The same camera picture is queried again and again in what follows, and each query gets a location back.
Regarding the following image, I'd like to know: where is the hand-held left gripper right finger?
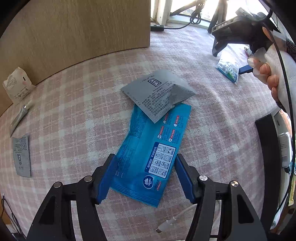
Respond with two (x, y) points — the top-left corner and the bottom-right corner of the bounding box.
(174, 153), (269, 241)

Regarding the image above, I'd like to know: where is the small torn grey sachet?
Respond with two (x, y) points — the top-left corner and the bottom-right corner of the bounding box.
(121, 70), (199, 124)

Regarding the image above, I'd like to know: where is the white USB cable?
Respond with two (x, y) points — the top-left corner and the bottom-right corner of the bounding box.
(155, 204), (199, 234)

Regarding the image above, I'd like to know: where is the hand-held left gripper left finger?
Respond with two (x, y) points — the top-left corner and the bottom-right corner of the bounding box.
(27, 153), (116, 241)

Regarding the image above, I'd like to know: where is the small blue-green packet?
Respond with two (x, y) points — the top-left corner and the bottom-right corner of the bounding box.
(215, 50), (239, 84)

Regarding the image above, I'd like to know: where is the person's right hand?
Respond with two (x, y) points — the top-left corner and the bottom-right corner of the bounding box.
(247, 56), (281, 103)

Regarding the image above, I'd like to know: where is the silver box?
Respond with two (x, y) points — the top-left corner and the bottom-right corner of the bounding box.
(279, 132), (293, 168)

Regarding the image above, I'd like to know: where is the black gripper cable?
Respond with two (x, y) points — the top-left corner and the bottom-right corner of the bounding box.
(262, 13), (296, 216)

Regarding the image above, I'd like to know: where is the black tray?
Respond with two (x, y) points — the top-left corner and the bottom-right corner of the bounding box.
(255, 113), (296, 234)

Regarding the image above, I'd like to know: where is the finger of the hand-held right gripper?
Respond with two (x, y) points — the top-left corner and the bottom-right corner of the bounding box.
(238, 65), (253, 75)
(212, 38), (229, 57)

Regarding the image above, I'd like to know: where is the blue wet wipe packet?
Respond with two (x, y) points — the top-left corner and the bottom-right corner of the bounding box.
(109, 103), (192, 208)

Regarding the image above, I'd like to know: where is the white paper packet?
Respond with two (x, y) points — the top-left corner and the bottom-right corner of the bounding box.
(2, 67), (36, 105)

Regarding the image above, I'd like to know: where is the grey tube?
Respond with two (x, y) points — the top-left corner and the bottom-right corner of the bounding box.
(9, 102), (35, 137)

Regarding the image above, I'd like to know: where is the grey square sachet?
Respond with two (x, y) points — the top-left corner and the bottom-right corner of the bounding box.
(11, 133), (31, 178)

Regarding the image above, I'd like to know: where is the black power cable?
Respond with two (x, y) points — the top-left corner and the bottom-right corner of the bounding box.
(162, 0), (210, 30)

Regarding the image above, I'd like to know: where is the light wooden board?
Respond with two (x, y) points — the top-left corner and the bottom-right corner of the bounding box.
(0, 0), (152, 116)

